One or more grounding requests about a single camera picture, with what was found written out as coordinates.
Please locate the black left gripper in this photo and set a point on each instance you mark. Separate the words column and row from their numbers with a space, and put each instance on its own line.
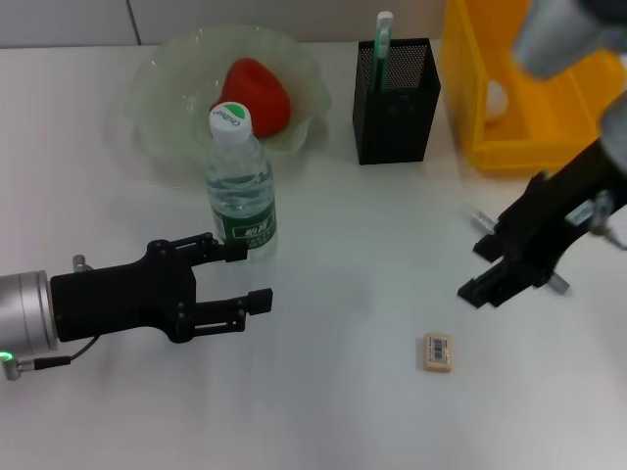
column 122, row 298

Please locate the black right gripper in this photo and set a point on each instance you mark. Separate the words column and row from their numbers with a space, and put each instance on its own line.
column 558, row 215

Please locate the silver grey pen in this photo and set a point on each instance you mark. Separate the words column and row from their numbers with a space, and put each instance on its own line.
column 482, row 220

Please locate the clear green-label water bottle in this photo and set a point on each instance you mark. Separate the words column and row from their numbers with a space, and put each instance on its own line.
column 242, row 196

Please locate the beige barcode eraser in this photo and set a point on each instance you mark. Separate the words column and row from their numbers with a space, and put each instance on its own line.
column 437, row 353

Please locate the white paper ball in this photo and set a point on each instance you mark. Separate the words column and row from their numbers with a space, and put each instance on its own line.
column 497, row 103

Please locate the orange toy fruit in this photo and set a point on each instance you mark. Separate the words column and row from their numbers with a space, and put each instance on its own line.
column 264, row 93

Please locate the green utility knife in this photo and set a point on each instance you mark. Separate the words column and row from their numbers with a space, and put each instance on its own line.
column 383, row 49

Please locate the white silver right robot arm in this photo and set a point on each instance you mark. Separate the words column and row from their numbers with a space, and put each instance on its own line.
column 558, row 34

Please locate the black mesh pen holder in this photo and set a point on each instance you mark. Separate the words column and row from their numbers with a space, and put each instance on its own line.
column 392, row 127

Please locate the green glass fruit plate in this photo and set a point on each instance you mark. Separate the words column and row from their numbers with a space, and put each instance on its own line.
column 171, row 98

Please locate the yellow plastic bin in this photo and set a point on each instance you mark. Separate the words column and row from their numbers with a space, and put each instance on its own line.
column 539, row 112

